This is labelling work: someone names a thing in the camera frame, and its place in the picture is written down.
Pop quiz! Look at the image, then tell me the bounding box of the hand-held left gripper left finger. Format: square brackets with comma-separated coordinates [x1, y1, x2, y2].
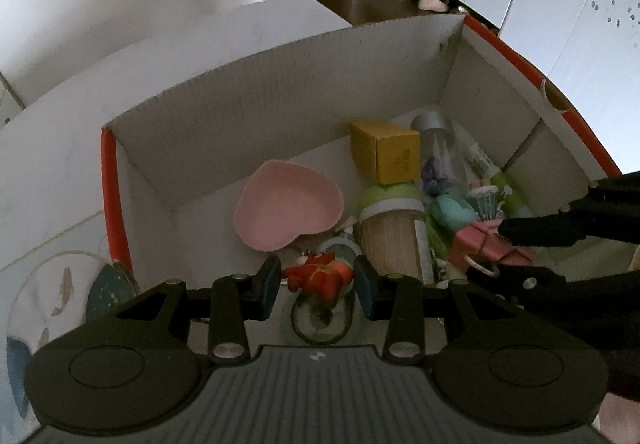
[117, 255, 282, 365]

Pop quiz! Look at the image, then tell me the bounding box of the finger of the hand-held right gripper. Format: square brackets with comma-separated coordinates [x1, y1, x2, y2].
[499, 171, 640, 250]
[467, 264, 568, 300]

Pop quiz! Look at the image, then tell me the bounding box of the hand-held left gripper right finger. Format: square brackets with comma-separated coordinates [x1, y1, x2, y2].
[352, 256, 526, 365]

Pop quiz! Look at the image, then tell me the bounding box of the white tape roll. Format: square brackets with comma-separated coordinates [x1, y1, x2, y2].
[317, 236, 362, 265]

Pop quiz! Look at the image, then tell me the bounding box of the red toy figure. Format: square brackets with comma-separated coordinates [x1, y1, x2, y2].
[282, 251, 353, 302]

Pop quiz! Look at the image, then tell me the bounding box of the toothpick holder green lid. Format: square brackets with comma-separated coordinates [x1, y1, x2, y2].
[357, 184, 436, 287]

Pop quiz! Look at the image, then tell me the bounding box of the pink binder clip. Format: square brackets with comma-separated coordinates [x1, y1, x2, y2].
[448, 218, 533, 277]

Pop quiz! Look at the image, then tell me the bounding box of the glass jar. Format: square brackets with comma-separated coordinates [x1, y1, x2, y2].
[291, 294, 353, 345]

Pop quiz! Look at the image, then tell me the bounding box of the teal cupcake toy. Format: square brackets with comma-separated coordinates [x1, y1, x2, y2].
[467, 184, 506, 220]

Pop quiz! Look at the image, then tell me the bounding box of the pink heart dish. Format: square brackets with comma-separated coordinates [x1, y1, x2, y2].
[235, 160, 345, 252]

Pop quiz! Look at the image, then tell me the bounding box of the white green glue tube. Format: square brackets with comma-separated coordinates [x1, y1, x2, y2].
[465, 141, 531, 217]

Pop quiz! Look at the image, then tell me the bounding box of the small teal plastic object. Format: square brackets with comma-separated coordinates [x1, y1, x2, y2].
[430, 195, 478, 230]

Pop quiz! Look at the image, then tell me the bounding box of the clear bottle silver cap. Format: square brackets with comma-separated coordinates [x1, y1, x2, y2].
[410, 111, 468, 197]

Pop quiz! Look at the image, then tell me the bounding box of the small yellow box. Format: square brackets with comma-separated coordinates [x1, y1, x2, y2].
[349, 120, 422, 186]

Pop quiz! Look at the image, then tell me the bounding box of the red cardboard box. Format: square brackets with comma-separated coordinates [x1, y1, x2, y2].
[100, 13, 626, 290]

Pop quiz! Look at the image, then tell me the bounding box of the dark teal leaf coaster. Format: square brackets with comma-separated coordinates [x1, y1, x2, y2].
[86, 261, 141, 322]

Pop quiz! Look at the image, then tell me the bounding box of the printed table mat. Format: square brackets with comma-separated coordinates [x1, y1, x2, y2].
[0, 209, 136, 444]

